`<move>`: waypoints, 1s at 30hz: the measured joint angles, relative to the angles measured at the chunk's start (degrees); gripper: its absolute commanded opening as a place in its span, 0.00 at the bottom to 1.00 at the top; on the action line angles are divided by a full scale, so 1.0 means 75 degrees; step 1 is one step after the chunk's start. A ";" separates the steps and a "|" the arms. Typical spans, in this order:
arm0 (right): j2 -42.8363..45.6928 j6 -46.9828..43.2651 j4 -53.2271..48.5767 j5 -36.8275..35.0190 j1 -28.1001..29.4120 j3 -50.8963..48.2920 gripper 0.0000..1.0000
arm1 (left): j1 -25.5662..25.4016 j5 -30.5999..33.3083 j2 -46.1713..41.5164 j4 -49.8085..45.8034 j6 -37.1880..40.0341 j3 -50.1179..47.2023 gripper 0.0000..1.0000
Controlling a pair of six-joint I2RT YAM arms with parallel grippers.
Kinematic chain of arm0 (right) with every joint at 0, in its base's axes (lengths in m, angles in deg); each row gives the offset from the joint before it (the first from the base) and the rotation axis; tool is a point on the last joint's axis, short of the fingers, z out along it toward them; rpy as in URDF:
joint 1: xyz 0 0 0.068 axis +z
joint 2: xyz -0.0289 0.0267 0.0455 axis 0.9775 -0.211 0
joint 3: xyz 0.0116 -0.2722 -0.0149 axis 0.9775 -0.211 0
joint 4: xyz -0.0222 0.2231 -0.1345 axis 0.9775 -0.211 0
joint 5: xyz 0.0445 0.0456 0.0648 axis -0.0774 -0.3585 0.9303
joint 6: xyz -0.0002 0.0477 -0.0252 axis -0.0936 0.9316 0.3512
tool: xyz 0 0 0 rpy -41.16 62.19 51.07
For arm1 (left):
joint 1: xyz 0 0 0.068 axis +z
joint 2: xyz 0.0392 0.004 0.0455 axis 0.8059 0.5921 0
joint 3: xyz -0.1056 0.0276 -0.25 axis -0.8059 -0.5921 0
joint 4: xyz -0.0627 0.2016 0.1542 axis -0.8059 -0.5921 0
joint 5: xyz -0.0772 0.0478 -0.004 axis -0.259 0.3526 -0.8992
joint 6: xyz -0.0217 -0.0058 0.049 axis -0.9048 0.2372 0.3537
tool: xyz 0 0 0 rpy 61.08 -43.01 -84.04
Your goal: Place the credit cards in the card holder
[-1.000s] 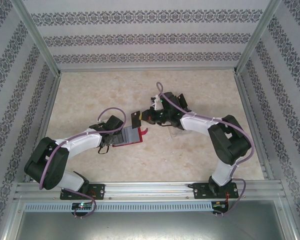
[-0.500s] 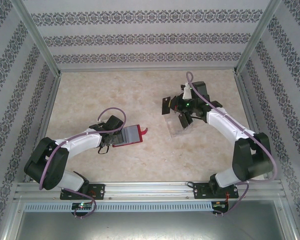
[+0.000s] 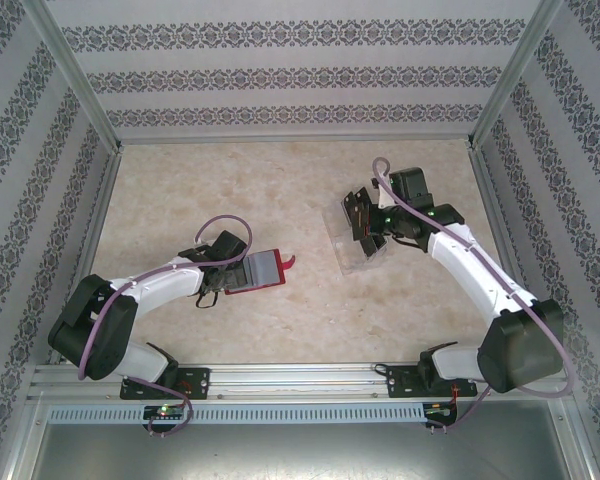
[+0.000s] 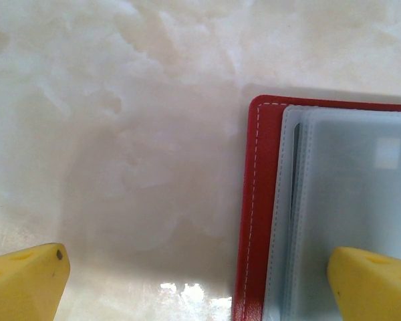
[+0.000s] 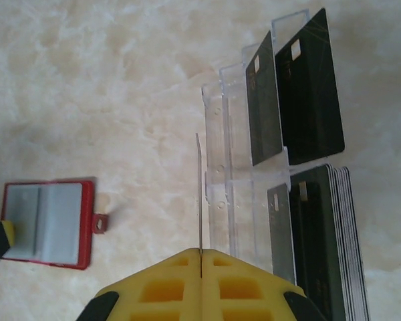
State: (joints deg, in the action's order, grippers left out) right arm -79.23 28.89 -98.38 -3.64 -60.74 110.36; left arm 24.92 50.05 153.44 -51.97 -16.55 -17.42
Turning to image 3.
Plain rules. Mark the grey metal sheet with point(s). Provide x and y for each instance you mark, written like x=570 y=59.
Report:
x=300 y=450

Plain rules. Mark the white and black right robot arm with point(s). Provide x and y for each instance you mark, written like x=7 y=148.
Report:
x=460 y=272

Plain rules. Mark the red card holder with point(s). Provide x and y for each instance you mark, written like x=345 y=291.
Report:
x=262 y=270

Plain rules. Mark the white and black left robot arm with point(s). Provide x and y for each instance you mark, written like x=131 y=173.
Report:
x=170 y=285

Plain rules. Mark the long aluminium base rail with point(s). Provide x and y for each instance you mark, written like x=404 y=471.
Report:
x=300 y=382

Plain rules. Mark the aluminium frame post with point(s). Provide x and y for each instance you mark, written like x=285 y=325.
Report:
x=70 y=75
x=517 y=75

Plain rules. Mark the aluminium table side rail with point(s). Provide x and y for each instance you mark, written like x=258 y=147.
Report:
x=89 y=250
x=504 y=250

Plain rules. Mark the small circuit board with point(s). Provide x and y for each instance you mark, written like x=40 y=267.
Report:
x=162 y=412
x=440 y=409

